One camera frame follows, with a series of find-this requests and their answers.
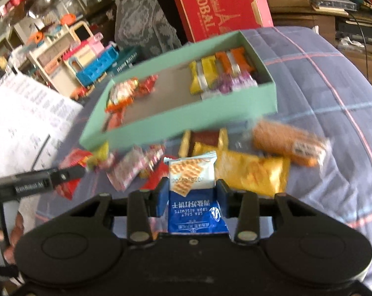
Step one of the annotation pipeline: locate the brown wooden cabinet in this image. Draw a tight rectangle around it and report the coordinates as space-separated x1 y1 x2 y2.
272 6 372 93

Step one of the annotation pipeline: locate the row of sorted snack bags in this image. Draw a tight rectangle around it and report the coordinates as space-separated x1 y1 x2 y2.
104 46 259 130

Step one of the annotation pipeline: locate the person's left hand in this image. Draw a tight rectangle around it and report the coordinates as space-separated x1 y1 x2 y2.
0 213 24 272

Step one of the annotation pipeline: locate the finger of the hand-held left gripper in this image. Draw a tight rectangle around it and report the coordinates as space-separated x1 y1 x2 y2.
49 165 87 188

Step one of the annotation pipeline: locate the blue plaid blanket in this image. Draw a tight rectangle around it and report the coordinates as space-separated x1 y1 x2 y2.
35 26 372 287

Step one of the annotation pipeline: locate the black cable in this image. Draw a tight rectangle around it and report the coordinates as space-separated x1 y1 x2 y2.
349 12 370 81

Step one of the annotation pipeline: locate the pink and blue toy house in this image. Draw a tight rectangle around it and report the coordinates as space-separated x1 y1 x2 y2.
63 34 119 87

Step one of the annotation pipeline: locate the green cardboard box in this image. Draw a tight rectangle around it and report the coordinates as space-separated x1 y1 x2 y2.
79 30 278 150

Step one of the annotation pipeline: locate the red gift box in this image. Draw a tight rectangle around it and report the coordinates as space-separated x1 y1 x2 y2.
167 0 274 42

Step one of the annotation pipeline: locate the blue white cracker packet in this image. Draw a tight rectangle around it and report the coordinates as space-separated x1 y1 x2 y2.
164 151 230 234

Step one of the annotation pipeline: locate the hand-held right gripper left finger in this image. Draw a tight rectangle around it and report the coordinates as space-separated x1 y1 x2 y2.
70 177 170 244

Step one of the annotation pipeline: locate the grey lace cloth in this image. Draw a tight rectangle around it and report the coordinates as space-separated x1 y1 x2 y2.
114 0 183 59

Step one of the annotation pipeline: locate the cream toy kitchen playset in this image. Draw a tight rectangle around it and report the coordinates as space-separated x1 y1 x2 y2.
29 20 94 96

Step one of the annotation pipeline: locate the pile of snack packets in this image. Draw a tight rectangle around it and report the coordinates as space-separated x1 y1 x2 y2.
55 120 331 199

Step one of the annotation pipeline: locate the white printed paper sheet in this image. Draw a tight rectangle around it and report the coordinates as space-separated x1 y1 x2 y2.
0 74 85 222

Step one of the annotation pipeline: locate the teal toy box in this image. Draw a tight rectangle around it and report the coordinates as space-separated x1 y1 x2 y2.
107 46 143 77

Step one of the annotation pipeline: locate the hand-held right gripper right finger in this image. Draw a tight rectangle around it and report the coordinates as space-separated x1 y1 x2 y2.
215 178 321 244

